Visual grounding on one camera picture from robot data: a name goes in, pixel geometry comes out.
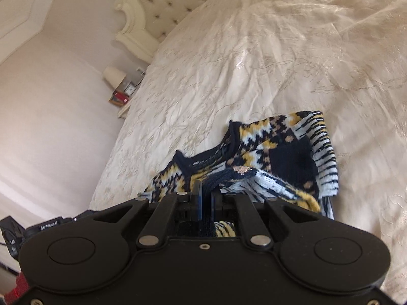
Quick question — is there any cream tufted headboard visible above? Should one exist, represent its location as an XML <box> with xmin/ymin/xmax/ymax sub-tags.
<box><xmin>114</xmin><ymin>0</ymin><xmax>207</xmax><ymax>63</ymax></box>

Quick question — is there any patterned knit sweater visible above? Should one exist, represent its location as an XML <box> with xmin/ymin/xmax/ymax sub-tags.
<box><xmin>140</xmin><ymin>110</ymin><xmax>339</xmax><ymax>218</ymax></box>

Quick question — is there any small alarm clock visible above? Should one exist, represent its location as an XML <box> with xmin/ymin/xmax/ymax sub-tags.
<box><xmin>124</xmin><ymin>82</ymin><xmax>137</xmax><ymax>97</ymax></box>

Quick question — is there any white bedside table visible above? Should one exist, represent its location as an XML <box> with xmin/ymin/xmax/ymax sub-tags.
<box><xmin>117</xmin><ymin>68</ymin><xmax>146</xmax><ymax>119</ymax></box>

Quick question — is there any cream embroidered bedspread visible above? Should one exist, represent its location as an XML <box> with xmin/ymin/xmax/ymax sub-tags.
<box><xmin>90</xmin><ymin>0</ymin><xmax>406</xmax><ymax>303</ymax></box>

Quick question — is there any red box on nightstand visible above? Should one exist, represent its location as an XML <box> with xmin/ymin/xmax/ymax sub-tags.
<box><xmin>109</xmin><ymin>91</ymin><xmax>129</xmax><ymax>107</ymax></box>

